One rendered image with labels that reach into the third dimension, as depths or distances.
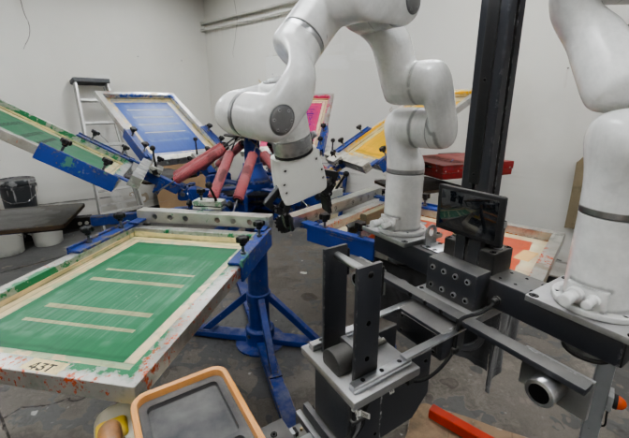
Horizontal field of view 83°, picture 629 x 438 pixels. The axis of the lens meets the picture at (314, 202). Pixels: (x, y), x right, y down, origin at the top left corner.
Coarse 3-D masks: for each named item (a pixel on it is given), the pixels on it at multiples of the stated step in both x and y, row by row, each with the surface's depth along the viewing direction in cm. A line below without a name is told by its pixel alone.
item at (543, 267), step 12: (372, 204) 175; (348, 216) 156; (432, 216) 164; (336, 228) 150; (516, 228) 143; (528, 228) 140; (540, 228) 140; (552, 240) 128; (552, 252) 118; (540, 264) 109; (552, 264) 113; (540, 276) 101
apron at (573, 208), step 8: (576, 168) 265; (576, 176) 265; (576, 184) 266; (576, 192) 267; (576, 200) 268; (568, 208) 273; (576, 208) 269; (568, 216) 274; (576, 216) 270; (568, 224) 275
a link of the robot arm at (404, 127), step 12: (408, 108) 86; (420, 108) 84; (396, 120) 85; (408, 120) 83; (420, 120) 81; (396, 132) 86; (408, 132) 83; (420, 132) 81; (396, 144) 87; (408, 144) 86; (420, 144) 83; (396, 156) 87; (408, 156) 87; (420, 156) 89; (396, 168) 88; (408, 168) 86; (420, 168) 87
